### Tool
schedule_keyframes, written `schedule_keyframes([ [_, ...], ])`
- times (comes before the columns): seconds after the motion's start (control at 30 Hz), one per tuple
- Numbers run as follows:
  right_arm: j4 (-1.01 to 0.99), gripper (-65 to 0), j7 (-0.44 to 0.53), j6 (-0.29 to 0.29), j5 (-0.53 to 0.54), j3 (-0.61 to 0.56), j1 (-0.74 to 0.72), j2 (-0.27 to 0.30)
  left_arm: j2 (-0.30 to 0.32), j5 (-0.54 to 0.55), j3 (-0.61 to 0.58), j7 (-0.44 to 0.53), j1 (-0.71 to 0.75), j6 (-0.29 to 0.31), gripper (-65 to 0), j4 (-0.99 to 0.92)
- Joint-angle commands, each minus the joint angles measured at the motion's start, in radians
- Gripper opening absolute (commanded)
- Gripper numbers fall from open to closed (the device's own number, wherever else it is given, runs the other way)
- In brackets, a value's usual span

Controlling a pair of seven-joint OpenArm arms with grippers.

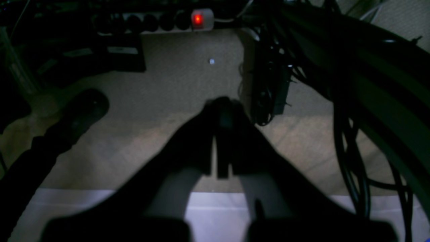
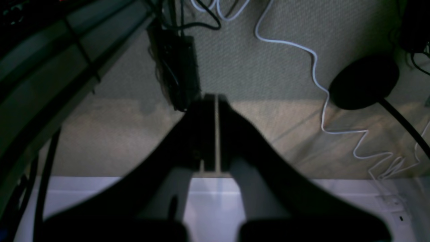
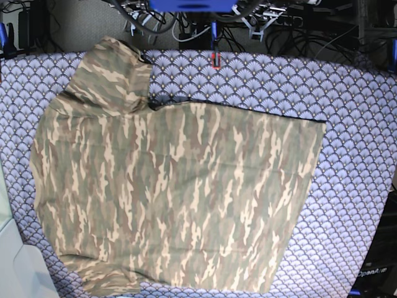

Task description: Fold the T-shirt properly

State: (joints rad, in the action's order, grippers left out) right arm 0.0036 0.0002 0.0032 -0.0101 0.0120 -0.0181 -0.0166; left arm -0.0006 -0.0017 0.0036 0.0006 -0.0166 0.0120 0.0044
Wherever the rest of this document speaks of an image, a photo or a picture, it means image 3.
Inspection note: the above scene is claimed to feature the camouflage T-shirt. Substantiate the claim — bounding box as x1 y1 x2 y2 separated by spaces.
30 37 326 296

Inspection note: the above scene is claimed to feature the purple fan-pattern table cloth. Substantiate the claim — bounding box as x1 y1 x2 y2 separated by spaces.
1 50 396 297

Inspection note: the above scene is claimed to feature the white plastic bin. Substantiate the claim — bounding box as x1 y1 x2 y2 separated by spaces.
1 174 59 297

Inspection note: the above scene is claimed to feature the black OpenArm box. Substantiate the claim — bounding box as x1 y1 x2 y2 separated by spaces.
348 191 396 297

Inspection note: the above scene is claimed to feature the blue clamp right edge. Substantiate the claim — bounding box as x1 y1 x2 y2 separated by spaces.
388 39 397 74

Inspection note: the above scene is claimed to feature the blue clamp edge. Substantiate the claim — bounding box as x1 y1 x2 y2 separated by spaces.
1 22 17 59
388 39 397 74

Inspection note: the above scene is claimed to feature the blue clamp left edge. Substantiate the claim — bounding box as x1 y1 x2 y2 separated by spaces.
1 22 17 59

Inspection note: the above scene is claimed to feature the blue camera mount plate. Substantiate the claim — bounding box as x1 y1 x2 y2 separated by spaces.
149 0 237 12

